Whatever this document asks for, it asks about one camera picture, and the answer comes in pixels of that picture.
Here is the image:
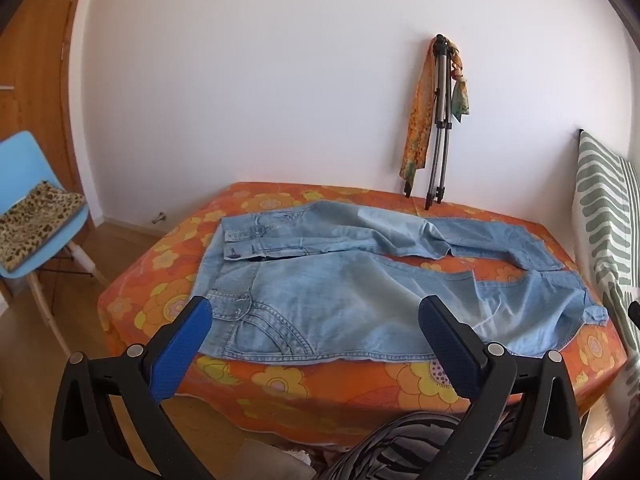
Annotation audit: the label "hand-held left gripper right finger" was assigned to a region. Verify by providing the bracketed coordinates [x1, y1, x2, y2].
[419, 295, 583, 480]

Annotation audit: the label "orange patterned scarf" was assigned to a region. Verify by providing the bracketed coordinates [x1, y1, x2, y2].
[399, 40, 436, 183]

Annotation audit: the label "grey folded tripod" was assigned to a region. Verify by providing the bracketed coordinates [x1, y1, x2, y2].
[404, 34, 455, 211]

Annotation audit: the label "green patterned scarf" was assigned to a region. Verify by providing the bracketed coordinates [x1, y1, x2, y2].
[447, 42, 472, 123]

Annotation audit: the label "person's zebra striped clothing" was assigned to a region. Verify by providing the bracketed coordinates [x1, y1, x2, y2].
[320, 410, 521, 480]

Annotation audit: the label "orange floral cloth cover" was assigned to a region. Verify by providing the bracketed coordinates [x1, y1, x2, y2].
[97, 181, 628, 448]

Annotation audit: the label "light blue denim pants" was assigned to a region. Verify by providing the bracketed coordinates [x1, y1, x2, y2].
[191, 200, 610, 365]

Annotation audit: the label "leopard print cushion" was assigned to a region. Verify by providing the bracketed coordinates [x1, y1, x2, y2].
[0, 181, 87, 273]

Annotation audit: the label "wooden door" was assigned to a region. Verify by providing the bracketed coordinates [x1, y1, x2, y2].
[0, 0, 91, 241]

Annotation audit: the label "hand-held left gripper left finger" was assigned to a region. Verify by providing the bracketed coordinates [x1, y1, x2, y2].
[50, 296, 213, 480]

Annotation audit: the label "blue plastic chair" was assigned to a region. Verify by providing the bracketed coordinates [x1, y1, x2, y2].
[0, 131, 108, 356]

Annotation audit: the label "green white leaf cushion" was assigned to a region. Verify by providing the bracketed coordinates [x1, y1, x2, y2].
[570, 130, 640, 356]

